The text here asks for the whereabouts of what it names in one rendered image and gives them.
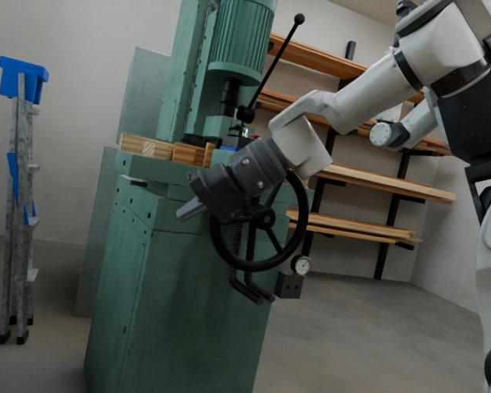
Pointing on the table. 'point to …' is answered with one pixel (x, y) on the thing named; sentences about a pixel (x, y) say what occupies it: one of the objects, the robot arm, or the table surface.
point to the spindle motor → (241, 40)
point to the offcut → (154, 150)
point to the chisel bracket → (219, 126)
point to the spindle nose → (230, 97)
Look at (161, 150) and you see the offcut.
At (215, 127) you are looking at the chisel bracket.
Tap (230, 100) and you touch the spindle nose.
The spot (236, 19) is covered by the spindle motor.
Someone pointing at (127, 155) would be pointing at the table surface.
